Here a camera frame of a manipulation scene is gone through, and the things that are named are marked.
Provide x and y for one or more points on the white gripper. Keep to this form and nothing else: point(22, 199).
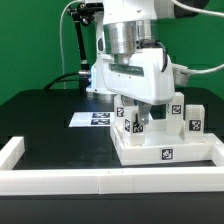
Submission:
point(142, 79)

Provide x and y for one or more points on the white square tabletop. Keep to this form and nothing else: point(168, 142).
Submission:
point(163, 147)

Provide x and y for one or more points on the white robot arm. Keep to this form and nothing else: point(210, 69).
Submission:
point(126, 27)

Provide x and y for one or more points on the white U-shaped obstacle fence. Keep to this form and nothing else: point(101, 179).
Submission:
point(106, 181)

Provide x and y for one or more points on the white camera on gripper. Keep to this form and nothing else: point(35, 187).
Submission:
point(180, 77)

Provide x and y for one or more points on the white marker base plate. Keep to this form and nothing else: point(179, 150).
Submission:
point(91, 119)

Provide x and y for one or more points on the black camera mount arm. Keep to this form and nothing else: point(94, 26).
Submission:
point(83, 14)

